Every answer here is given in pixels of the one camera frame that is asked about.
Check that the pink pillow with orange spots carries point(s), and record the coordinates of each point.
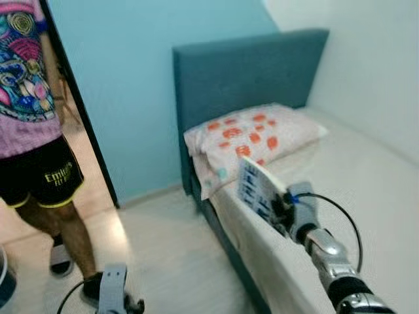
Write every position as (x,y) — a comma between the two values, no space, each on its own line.
(255,134)

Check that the person in black shorts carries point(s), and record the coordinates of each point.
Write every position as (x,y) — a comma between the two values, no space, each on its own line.
(33,131)

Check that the beige skirting board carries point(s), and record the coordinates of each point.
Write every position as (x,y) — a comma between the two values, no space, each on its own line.
(157,196)

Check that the teal upholstered headboard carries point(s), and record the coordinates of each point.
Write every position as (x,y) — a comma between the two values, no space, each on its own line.
(242,72)

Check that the blue bucket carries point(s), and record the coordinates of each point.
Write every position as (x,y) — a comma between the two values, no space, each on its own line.
(6,281)

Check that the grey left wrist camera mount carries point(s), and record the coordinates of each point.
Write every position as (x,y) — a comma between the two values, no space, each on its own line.
(112,284)

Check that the teal bed base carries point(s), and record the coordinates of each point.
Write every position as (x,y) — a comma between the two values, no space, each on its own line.
(226,248)

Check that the white sheeted mattress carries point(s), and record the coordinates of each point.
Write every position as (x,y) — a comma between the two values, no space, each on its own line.
(366,176)

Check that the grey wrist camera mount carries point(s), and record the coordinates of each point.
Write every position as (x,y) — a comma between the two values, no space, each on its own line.
(302,209)
(112,284)

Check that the white book with blue letters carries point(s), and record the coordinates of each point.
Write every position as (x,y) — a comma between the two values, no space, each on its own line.
(255,186)

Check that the dark door frame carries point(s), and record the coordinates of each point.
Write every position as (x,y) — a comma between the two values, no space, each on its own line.
(78,98)

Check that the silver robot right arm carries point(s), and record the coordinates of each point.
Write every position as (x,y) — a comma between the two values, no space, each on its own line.
(334,261)

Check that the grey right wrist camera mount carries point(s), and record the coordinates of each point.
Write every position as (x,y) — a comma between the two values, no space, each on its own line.
(302,209)

